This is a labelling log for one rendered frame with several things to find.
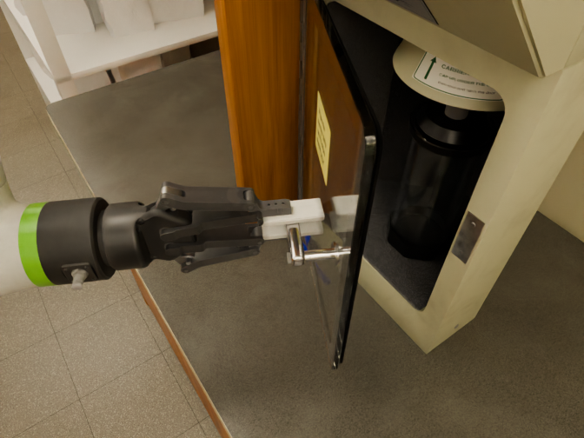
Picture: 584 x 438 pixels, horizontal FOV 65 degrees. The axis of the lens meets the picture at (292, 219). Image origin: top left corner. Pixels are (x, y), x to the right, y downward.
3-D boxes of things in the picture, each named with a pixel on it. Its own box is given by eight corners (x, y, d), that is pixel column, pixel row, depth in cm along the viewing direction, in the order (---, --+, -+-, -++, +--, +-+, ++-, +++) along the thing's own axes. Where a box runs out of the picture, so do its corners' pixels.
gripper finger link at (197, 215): (164, 216, 52) (160, 209, 51) (261, 200, 52) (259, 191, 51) (162, 242, 49) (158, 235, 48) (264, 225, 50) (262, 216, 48)
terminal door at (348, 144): (304, 211, 82) (311, -27, 52) (336, 374, 62) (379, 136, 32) (300, 211, 82) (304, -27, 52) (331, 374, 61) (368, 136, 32)
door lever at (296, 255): (322, 207, 55) (324, 191, 53) (338, 269, 49) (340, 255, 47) (279, 210, 55) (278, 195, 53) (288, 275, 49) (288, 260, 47)
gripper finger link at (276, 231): (262, 235, 51) (263, 240, 52) (323, 229, 52) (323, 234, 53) (261, 216, 53) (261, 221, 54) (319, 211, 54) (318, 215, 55)
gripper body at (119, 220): (116, 287, 51) (200, 277, 52) (92, 238, 45) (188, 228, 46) (124, 236, 56) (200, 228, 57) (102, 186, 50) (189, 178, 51)
